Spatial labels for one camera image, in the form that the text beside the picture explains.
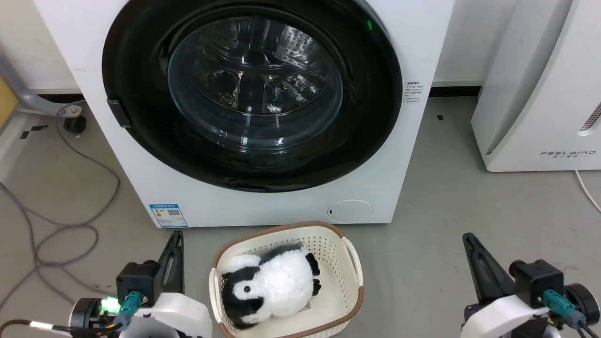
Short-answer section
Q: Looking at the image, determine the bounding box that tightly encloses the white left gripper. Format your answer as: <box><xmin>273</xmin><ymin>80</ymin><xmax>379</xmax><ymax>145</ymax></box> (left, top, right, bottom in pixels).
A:
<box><xmin>118</xmin><ymin>230</ymin><xmax>213</xmax><ymax>338</ymax></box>

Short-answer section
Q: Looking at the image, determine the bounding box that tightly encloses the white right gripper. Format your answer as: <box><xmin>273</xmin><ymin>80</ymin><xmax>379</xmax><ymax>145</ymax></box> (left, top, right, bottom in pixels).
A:
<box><xmin>459</xmin><ymin>233</ymin><xmax>549</xmax><ymax>338</ymax></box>

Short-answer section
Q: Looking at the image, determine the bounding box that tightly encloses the white front-load washing machine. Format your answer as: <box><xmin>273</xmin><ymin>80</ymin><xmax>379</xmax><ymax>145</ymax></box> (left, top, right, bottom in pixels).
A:
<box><xmin>33</xmin><ymin>0</ymin><xmax>455</xmax><ymax>229</ymax></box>

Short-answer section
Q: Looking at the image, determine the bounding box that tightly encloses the black round glass washer door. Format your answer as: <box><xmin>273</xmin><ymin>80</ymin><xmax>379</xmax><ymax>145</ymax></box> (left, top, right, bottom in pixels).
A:
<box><xmin>101</xmin><ymin>0</ymin><xmax>403</xmax><ymax>193</ymax></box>

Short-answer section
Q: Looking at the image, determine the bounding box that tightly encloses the blue energy label sticker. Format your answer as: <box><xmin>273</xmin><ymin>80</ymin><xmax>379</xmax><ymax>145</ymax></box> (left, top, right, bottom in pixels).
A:
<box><xmin>149</xmin><ymin>203</ymin><xmax>189</xmax><ymax>229</ymax></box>

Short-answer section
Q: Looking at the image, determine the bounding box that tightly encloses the black and white plush penguin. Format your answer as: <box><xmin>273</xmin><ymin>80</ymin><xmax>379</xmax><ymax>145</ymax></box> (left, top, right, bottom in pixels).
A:
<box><xmin>220</xmin><ymin>243</ymin><xmax>323</xmax><ymax>330</ymax></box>

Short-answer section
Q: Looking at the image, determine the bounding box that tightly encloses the round white filter cover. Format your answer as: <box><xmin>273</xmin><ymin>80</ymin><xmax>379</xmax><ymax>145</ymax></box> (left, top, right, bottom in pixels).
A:
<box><xmin>327</xmin><ymin>200</ymin><xmax>375</xmax><ymax>224</ymax></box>

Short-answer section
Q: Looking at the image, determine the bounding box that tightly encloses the cream laundry basket brown rim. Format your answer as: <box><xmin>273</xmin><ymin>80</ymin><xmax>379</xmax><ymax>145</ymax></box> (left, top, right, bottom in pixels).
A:
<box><xmin>209</xmin><ymin>221</ymin><xmax>365</xmax><ymax>338</ymax></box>

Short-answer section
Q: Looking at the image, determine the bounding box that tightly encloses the black caster wheel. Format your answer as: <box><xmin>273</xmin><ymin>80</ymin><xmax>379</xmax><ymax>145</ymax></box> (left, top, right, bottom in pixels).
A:
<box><xmin>63</xmin><ymin>115</ymin><xmax>88</xmax><ymax>134</ymax></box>

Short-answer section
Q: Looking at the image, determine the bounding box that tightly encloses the white Feelbird appliance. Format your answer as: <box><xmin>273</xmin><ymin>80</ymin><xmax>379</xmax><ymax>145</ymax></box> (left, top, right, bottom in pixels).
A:
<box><xmin>471</xmin><ymin>0</ymin><xmax>601</xmax><ymax>173</ymax></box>

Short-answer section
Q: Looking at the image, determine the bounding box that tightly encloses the black floor tape strip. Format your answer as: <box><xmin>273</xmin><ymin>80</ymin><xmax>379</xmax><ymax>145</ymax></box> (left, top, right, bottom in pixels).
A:
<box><xmin>19</xmin><ymin>124</ymin><xmax>49</xmax><ymax>140</ymax></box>

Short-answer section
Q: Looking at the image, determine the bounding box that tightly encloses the small text warning sticker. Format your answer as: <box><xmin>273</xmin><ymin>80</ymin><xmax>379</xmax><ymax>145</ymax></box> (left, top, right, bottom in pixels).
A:
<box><xmin>406</xmin><ymin>81</ymin><xmax>425</xmax><ymax>105</ymax></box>

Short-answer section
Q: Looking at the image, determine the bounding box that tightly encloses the yellow board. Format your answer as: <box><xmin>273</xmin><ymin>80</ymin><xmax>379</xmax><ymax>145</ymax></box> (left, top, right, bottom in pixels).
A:
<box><xmin>0</xmin><ymin>75</ymin><xmax>20</xmax><ymax>128</ymax></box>

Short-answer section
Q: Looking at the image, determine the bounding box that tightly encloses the teal plug left gripper cable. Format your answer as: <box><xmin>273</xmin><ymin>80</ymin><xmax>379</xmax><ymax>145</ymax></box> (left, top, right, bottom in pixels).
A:
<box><xmin>0</xmin><ymin>290</ymin><xmax>143</xmax><ymax>336</ymax></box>

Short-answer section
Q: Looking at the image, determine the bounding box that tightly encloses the teal plug gripper cable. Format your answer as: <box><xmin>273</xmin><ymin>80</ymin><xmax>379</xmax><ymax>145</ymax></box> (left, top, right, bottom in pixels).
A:
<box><xmin>0</xmin><ymin>290</ymin><xmax>143</xmax><ymax>336</ymax></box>
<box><xmin>543</xmin><ymin>289</ymin><xmax>593</xmax><ymax>338</ymax></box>

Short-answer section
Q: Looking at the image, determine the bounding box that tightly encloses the teal plug right gripper cable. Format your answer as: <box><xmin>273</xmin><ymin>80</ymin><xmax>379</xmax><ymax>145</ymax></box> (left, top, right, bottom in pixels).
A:
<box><xmin>543</xmin><ymin>289</ymin><xmax>593</xmax><ymax>338</ymax></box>

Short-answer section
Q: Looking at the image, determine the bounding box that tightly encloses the grey floor cable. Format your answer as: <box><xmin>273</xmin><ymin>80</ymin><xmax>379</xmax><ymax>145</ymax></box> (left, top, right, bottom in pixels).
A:
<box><xmin>34</xmin><ymin>103</ymin><xmax>121</xmax><ymax>296</ymax></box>
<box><xmin>0</xmin><ymin>182</ymin><xmax>43</xmax><ymax>309</ymax></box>

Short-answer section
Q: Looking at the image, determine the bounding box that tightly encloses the white floor cable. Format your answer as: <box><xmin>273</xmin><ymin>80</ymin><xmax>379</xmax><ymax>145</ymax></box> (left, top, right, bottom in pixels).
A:
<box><xmin>575</xmin><ymin>169</ymin><xmax>601</xmax><ymax>213</ymax></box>

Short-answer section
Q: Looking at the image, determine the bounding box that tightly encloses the black plastic handle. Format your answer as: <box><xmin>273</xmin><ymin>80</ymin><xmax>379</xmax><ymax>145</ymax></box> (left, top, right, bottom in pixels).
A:
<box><xmin>107</xmin><ymin>97</ymin><xmax>131</xmax><ymax>129</ymax></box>

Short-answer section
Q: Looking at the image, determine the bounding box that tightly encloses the grey metal frame leg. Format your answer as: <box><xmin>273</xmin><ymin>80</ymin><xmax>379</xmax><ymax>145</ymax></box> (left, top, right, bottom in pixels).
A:
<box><xmin>0</xmin><ymin>47</ymin><xmax>86</xmax><ymax>118</ymax></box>

